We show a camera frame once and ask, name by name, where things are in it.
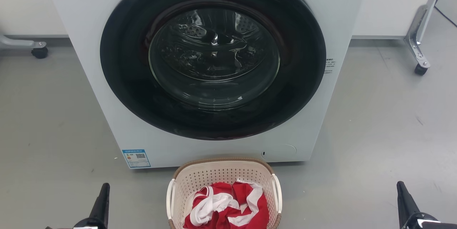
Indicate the small printed text label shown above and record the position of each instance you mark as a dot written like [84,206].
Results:
[329,65]

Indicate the cream perforated laundry basket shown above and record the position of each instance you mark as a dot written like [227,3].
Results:
[200,175]

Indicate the round white filter cover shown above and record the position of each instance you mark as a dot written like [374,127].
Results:
[282,152]

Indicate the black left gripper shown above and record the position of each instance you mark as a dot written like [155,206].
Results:
[85,224]

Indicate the grey horizontal frame leg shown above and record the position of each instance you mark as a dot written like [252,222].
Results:
[18,42]

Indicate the blue energy label sticker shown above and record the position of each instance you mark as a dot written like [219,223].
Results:
[136,158]

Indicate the white front-load washing machine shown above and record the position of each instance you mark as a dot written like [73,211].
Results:
[89,43]

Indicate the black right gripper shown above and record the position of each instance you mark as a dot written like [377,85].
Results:
[432,223]

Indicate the red and white garment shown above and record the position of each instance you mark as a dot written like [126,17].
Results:
[228,216]

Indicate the black caster wheel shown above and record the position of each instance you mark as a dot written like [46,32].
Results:
[421,70]
[39,52]

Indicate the silver angled stand leg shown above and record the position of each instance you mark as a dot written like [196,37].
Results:
[419,25]

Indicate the black round washer door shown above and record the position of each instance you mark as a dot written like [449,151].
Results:
[125,79]

